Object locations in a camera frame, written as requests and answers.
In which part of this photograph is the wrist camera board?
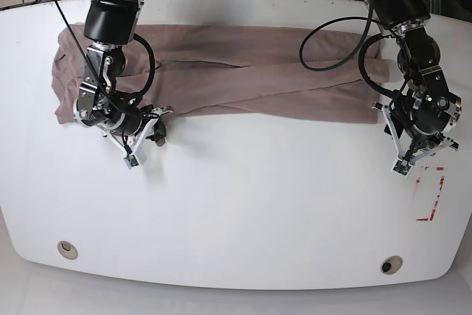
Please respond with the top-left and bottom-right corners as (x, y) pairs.
(123, 154), (142, 170)
(392, 160), (412, 179)

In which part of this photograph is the red tape marking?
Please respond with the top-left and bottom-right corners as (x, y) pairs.
(412, 166), (445, 222)

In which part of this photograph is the mauve t-shirt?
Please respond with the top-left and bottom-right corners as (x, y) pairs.
(50, 22), (395, 126)

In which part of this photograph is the left table grommet hole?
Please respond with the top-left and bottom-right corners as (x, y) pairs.
(58, 240), (78, 260)

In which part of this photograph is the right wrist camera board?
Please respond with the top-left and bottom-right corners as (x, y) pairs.
(123, 154), (142, 170)

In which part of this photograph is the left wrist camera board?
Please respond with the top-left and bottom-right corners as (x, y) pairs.
(392, 160), (412, 179)

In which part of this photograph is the table grommet hole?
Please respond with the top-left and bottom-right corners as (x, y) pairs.
(58, 240), (78, 260)
(381, 256), (403, 275)

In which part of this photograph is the right table grommet hole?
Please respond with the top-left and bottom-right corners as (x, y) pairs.
(381, 256), (403, 275)

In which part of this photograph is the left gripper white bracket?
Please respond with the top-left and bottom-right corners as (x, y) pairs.
(372, 101), (460, 180)

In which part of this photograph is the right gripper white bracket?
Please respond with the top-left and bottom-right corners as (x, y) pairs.
(102, 106), (173, 165)

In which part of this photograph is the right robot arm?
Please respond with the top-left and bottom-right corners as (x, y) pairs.
(73, 0), (172, 168)

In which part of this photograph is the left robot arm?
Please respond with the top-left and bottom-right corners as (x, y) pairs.
(328, 0), (462, 176)

